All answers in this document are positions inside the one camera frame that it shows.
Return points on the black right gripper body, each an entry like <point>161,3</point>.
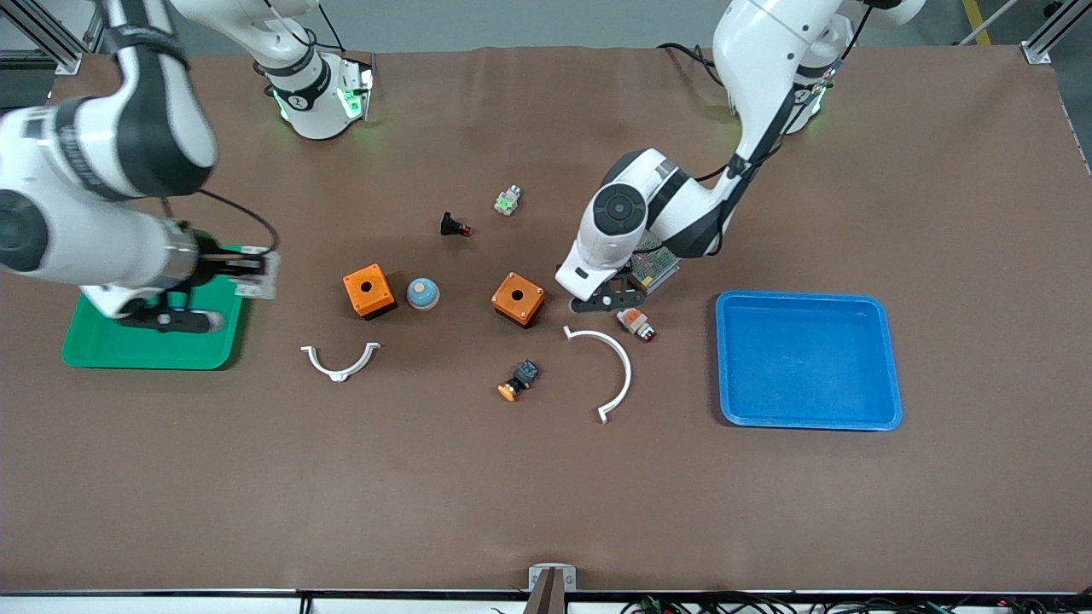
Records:
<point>211,260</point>

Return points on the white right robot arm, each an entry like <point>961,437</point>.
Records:
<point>111,145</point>

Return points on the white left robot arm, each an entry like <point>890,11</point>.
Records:
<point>768,51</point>

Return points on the white orange red button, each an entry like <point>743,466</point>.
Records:
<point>636,321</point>

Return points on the metal mesh power supply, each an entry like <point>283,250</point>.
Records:
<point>659,266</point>

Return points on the orange button box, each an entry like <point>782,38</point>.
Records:
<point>518,298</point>
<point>368,291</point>

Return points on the green plastic tray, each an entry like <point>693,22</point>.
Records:
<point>111,351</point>

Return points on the silver green indicator lamp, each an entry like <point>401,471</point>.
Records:
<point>507,201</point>

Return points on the yellow button black blue body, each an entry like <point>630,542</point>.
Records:
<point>519,380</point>

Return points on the black red push button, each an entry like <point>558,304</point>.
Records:
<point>450,225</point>

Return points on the blue white dome button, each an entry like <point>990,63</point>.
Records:
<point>422,293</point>

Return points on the blue plastic tray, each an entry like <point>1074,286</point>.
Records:
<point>810,367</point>

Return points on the aluminium frame profile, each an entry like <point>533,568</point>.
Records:
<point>1054,34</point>
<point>43,34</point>

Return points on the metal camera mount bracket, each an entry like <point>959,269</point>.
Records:
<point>552,578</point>

